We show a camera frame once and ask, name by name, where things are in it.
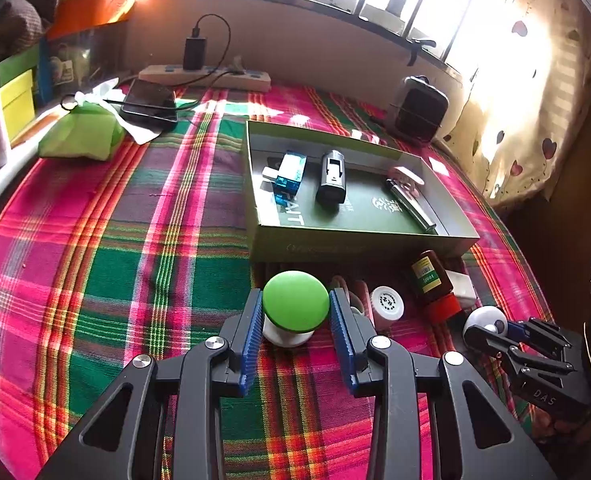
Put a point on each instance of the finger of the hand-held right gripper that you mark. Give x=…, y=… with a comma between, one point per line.
x=490, y=342
x=518, y=330

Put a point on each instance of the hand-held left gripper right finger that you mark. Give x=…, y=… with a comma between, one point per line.
x=343, y=345

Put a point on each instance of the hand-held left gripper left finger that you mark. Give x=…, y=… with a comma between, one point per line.
x=252, y=345

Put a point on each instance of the white round panda toy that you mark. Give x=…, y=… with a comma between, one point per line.
x=485, y=321

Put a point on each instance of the green mushroom-shaped knob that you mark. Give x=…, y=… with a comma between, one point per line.
x=288, y=305

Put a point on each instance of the pink nail clipper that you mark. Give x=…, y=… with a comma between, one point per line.
x=363, y=295

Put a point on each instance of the small white bottle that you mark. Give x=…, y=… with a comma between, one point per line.
x=386, y=306

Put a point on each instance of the white charger adapter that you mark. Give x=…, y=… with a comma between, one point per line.
x=461, y=287

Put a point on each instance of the brown bottle with red cap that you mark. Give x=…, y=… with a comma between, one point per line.
x=433, y=280

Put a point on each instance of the green cardboard box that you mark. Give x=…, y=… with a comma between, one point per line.
x=325, y=247

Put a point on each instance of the silver lighter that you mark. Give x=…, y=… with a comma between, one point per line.
x=415, y=205

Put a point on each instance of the black plastic device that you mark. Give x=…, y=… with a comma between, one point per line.
x=331, y=177

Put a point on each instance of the blue USB tester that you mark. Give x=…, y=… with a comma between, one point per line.
x=288, y=172

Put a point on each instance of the pink clip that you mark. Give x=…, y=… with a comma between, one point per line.
x=406, y=175

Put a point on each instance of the plaid blanket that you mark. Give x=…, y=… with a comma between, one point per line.
x=100, y=260

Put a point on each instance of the white paper slip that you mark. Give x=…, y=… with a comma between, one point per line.
x=441, y=165

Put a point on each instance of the cream curtain with hearts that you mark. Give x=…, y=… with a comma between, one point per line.
x=535, y=110

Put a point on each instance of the small grey heater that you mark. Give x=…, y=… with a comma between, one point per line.
x=420, y=110

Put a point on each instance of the white tissue sheet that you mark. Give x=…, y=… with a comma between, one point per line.
x=140, y=130

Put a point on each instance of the black smartphone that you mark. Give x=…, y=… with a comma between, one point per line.
x=148, y=100

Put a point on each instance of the white power strip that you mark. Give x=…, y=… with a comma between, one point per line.
x=210, y=76

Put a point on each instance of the green tissue pack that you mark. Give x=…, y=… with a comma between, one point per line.
x=80, y=132

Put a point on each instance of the black charger adapter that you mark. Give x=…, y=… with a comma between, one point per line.
x=195, y=52

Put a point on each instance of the white side shelf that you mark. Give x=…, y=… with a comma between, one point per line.
x=20, y=155

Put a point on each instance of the clear storage box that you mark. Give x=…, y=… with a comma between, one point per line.
x=80, y=60

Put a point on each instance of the yellow cardboard box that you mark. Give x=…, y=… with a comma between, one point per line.
x=20, y=100

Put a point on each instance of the small green storage box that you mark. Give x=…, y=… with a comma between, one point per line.
x=17, y=62

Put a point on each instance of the orange box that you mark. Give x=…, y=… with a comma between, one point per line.
x=92, y=7

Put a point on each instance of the brown checkered cloth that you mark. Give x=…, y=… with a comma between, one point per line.
x=10, y=25

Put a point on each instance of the white wall plug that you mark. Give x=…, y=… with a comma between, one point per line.
x=238, y=67

